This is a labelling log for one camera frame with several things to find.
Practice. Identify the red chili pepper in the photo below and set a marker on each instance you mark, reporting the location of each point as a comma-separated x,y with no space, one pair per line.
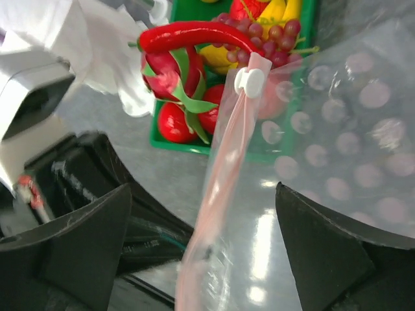
182,34

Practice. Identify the clear pink zip top bag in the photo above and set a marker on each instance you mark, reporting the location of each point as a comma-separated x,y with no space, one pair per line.
345,141

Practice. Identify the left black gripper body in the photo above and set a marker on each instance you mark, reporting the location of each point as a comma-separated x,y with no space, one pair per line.
77,170

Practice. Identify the peach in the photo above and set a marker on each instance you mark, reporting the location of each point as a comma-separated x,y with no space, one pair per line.
276,96

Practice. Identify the white t-shirt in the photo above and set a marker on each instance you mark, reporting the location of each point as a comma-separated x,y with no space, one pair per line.
92,36

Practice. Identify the pink dragon fruit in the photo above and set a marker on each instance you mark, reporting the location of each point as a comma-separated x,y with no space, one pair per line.
178,76

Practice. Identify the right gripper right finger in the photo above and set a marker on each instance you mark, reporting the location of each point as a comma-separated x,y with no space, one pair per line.
340,263

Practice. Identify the red apple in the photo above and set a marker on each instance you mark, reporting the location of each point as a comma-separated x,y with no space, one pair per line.
172,125
208,119

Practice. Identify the red grapes bunch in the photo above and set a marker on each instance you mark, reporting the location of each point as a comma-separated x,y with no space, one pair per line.
278,41

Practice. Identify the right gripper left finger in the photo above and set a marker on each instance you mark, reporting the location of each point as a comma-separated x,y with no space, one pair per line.
76,254

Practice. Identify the yellow banana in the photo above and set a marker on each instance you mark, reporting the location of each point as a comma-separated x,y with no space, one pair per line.
268,12

